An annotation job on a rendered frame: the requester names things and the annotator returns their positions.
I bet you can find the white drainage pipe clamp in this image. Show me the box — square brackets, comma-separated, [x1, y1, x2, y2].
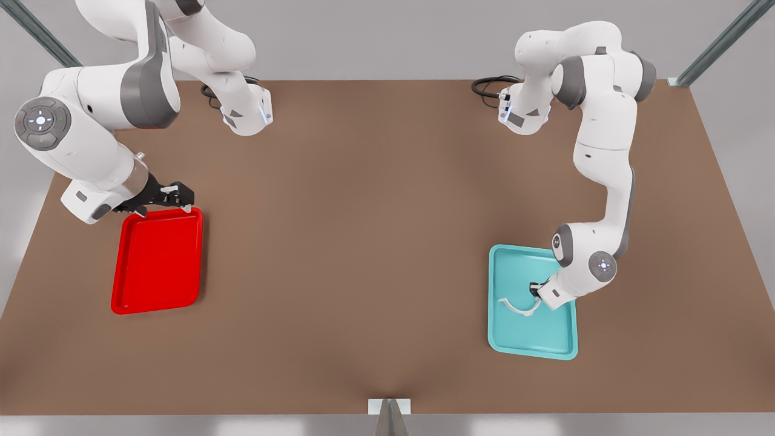
[497, 296, 546, 317]

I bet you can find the teal rectangular tray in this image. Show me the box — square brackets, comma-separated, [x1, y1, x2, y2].
[488, 244, 579, 362]

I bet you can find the red rectangular tray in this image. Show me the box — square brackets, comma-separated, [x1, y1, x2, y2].
[111, 207, 204, 315]

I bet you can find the black cable loop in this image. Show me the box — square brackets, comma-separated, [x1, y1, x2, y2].
[472, 75, 523, 110]
[200, 76, 260, 111]

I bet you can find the silver frame post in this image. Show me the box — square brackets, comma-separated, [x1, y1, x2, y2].
[368, 398, 412, 436]
[667, 0, 775, 88]
[0, 0, 83, 68]

